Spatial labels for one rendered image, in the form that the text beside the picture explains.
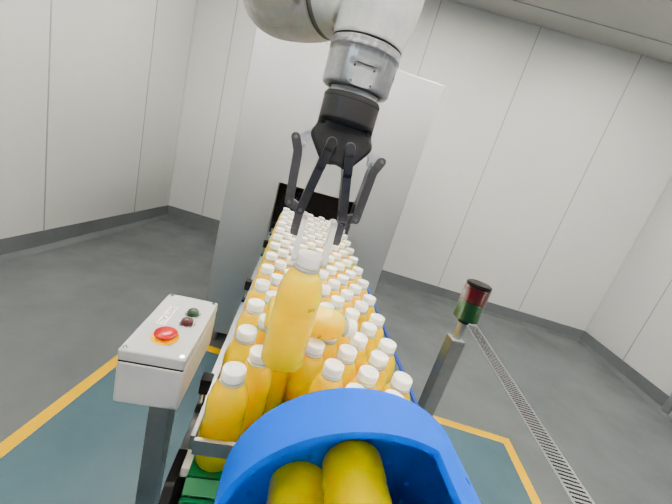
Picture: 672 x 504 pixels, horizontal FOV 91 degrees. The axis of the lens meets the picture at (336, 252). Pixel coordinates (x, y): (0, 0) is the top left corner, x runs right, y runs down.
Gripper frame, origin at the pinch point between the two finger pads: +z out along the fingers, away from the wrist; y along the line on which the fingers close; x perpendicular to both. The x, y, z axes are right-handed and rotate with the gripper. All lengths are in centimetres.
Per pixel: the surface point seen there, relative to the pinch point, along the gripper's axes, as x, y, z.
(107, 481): 58, -49, 133
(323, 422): -21.9, 3.5, 11.4
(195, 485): -5.3, -8.6, 43.8
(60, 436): 75, -77, 133
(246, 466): -23.0, -2.6, 16.8
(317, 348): 10.3, 7.3, 24.3
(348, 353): 10.6, 13.9, 24.2
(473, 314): 23, 45, 15
